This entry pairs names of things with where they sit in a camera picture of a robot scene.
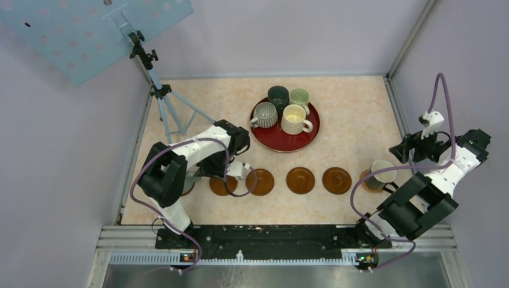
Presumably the light blue tripod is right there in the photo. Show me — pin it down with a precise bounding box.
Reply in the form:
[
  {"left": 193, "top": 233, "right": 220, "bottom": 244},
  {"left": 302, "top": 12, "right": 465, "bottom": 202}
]
[{"left": 128, "top": 31, "right": 216, "bottom": 143}]

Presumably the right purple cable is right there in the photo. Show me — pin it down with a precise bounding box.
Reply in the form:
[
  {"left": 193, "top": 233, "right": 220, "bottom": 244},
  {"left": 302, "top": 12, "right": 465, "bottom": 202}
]
[{"left": 349, "top": 73, "right": 457, "bottom": 274}]

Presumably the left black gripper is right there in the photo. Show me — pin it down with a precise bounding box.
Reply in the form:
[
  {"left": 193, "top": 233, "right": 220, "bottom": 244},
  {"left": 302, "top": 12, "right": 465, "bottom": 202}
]
[{"left": 193, "top": 149, "right": 236, "bottom": 180}]

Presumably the aluminium frame rail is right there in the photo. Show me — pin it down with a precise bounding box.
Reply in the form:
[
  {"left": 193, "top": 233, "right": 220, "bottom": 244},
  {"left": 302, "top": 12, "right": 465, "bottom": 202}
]
[{"left": 87, "top": 224, "right": 471, "bottom": 287}]

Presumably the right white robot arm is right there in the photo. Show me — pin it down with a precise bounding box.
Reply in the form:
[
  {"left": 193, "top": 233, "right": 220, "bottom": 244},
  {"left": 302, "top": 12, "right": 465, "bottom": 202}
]
[{"left": 352, "top": 129, "right": 491, "bottom": 247}]

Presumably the grey blue mug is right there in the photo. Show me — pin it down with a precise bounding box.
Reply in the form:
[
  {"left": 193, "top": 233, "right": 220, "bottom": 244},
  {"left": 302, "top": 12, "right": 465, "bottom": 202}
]
[{"left": 184, "top": 166, "right": 201, "bottom": 190}]

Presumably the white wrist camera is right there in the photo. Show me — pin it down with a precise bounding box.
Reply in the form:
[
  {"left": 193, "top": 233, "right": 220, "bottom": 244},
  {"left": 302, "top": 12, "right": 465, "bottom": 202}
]
[
  {"left": 418, "top": 110, "right": 444, "bottom": 140},
  {"left": 227, "top": 161, "right": 252, "bottom": 180}
]

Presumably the light green cup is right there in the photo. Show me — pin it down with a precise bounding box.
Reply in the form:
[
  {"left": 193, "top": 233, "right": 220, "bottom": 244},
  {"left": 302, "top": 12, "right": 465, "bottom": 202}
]
[{"left": 289, "top": 88, "right": 310, "bottom": 115}]

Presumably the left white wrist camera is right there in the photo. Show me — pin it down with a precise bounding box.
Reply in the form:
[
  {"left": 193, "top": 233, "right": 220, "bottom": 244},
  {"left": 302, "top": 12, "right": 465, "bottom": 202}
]
[{"left": 227, "top": 161, "right": 252, "bottom": 180}]

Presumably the black cup white inside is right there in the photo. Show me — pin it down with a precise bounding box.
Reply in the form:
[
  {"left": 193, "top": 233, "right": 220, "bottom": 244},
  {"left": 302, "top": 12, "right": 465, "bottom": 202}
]
[{"left": 365, "top": 160, "right": 397, "bottom": 190}]

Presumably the striped white grey cup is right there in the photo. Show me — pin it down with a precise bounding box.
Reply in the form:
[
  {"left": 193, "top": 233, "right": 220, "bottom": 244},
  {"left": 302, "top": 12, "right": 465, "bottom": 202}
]
[{"left": 250, "top": 102, "right": 279, "bottom": 128}]

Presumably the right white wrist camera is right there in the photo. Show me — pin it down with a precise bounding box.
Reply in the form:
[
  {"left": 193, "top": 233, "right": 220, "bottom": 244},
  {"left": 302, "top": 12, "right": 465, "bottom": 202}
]
[{"left": 418, "top": 110, "right": 444, "bottom": 140}]

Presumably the dark green cup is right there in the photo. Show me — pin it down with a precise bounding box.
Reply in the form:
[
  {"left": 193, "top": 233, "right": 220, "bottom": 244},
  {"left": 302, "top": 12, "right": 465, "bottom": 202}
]
[{"left": 267, "top": 85, "right": 289, "bottom": 116}]

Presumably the cream yellow mug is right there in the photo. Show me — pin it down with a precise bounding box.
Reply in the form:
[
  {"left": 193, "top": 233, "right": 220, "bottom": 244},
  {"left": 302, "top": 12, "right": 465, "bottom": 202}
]
[{"left": 281, "top": 104, "right": 313, "bottom": 135}]

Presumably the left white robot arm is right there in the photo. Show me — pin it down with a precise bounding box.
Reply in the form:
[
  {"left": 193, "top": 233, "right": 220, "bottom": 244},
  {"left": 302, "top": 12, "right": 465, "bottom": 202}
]
[{"left": 133, "top": 119, "right": 252, "bottom": 248}]

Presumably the light woven coaster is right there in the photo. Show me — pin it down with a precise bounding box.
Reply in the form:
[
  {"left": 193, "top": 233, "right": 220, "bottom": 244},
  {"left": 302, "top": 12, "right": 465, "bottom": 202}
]
[{"left": 359, "top": 169, "right": 383, "bottom": 194}]

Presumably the brown wooden coaster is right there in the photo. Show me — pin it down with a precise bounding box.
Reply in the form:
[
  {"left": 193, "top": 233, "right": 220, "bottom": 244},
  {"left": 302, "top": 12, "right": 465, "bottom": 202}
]
[
  {"left": 209, "top": 176, "right": 238, "bottom": 196},
  {"left": 245, "top": 169, "right": 275, "bottom": 196},
  {"left": 286, "top": 167, "right": 316, "bottom": 195},
  {"left": 322, "top": 167, "right": 352, "bottom": 195},
  {"left": 181, "top": 183, "right": 195, "bottom": 197}
]

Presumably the blue perforated board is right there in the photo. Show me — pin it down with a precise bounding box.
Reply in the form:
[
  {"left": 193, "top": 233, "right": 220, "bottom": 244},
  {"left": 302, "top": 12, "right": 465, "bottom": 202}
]
[{"left": 1, "top": 0, "right": 194, "bottom": 86}]

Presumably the red round tray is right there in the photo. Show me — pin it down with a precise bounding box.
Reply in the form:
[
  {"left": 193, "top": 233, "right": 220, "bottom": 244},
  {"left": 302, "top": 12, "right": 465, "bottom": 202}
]
[{"left": 250, "top": 104, "right": 321, "bottom": 152}]

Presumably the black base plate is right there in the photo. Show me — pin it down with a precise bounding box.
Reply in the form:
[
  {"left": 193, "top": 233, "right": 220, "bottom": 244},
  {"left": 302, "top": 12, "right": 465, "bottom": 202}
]
[{"left": 155, "top": 224, "right": 392, "bottom": 260}]

